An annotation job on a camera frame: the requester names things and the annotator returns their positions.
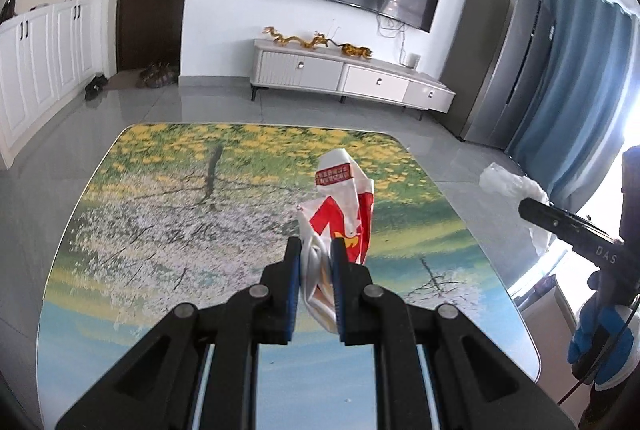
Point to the golden dragon figurine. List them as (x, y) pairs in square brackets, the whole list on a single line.
[(300, 40)]

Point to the white built-in cabinets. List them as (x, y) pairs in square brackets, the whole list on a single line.
[(40, 60)]

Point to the black slipper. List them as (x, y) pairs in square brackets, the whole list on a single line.
[(100, 81), (91, 91)]

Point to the dark bag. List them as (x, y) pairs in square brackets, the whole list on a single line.
[(7, 10)]

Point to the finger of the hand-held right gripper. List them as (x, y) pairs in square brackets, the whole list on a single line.
[(550, 217)]

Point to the white television cabinet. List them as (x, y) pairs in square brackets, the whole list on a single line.
[(310, 67)]

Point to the golden tiger figurine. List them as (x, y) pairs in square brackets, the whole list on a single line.
[(357, 51)]

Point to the grey refrigerator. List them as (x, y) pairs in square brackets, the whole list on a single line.
[(490, 60)]

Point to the small white device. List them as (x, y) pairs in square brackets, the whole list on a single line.
[(415, 61)]

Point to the blue curtain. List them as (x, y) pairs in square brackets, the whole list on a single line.
[(575, 85)]

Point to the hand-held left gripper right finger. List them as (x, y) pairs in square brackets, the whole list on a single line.
[(337, 285)]

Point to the person's right hand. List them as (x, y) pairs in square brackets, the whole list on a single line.
[(615, 340)]

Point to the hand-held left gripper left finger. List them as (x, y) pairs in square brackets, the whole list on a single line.
[(294, 282)]

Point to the clear plastic bag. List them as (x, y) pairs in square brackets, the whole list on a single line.
[(505, 182)]

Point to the red and white wrapper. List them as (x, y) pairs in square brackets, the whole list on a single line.
[(340, 210)]

